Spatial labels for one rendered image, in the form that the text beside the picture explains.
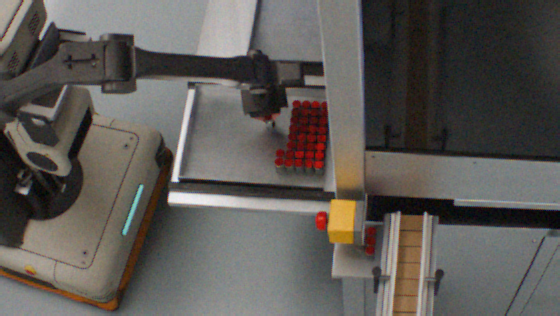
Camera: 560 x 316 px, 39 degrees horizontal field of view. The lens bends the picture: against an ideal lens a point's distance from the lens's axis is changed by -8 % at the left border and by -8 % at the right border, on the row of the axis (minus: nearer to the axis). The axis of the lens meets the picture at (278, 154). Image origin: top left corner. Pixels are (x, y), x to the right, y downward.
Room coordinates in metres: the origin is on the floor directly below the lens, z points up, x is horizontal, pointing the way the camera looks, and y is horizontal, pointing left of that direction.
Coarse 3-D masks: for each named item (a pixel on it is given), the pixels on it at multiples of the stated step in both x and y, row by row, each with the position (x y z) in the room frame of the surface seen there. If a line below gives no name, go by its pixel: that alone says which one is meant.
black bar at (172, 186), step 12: (204, 192) 0.93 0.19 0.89; (216, 192) 0.92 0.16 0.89; (228, 192) 0.91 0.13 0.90; (240, 192) 0.91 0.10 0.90; (252, 192) 0.90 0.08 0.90; (264, 192) 0.89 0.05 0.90; (276, 192) 0.89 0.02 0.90; (288, 192) 0.88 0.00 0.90; (300, 192) 0.88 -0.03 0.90; (312, 192) 0.87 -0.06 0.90; (324, 192) 0.86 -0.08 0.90
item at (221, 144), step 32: (224, 96) 1.18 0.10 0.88; (288, 96) 1.15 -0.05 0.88; (320, 96) 1.12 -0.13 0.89; (192, 128) 1.11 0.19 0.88; (224, 128) 1.09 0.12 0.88; (256, 128) 1.08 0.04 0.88; (288, 128) 1.06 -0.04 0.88; (192, 160) 1.02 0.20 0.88; (224, 160) 1.01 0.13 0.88; (256, 160) 0.99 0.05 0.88
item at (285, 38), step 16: (256, 0) 1.44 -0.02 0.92; (272, 0) 1.46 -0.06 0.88; (288, 0) 1.45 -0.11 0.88; (304, 0) 1.44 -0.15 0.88; (256, 16) 1.41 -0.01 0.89; (272, 16) 1.40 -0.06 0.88; (288, 16) 1.39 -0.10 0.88; (304, 16) 1.38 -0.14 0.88; (256, 32) 1.36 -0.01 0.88; (272, 32) 1.35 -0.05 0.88; (288, 32) 1.34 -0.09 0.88; (304, 32) 1.33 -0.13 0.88; (256, 48) 1.31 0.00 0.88; (272, 48) 1.30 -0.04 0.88; (288, 48) 1.29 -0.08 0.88; (304, 48) 1.28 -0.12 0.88; (320, 48) 1.27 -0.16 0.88; (304, 64) 1.22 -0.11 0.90; (320, 64) 1.21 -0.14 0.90
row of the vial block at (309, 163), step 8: (312, 104) 1.08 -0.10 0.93; (312, 112) 1.06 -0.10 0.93; (312, 120) 1.04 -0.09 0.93; (312, 128) 1.02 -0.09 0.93; (312, 136) 1.00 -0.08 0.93; (312, 144) 0.98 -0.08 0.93; (312, 152) 0.96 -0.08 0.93; (312, 160) 0.94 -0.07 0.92; (304, 168) 0.93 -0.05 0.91; (312, 168) 0.92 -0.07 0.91
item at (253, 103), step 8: (272, 88) 1.06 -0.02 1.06; (248, 96) 1.08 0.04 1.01; (256, 96) 1.05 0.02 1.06; (264, 96) 1.05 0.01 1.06; (272, 96) 1.05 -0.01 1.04; (280, 96) 1.07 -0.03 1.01; (248, 104) 1.06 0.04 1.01; (256, 104) 1.05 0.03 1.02; (264, 104) 1.05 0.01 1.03; (272, 104) 1.05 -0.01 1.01; (280, 104) 1.05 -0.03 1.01; (248, 112) 1.04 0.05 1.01; (256, 112) 1.04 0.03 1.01
